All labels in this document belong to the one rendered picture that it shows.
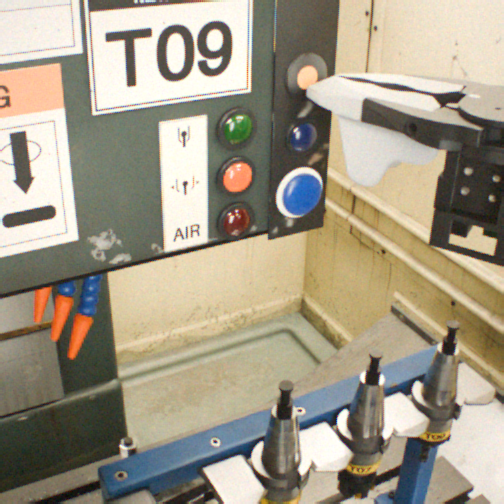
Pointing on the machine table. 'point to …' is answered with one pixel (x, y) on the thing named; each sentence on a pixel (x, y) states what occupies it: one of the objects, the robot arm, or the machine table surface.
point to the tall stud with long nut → (128, 447)
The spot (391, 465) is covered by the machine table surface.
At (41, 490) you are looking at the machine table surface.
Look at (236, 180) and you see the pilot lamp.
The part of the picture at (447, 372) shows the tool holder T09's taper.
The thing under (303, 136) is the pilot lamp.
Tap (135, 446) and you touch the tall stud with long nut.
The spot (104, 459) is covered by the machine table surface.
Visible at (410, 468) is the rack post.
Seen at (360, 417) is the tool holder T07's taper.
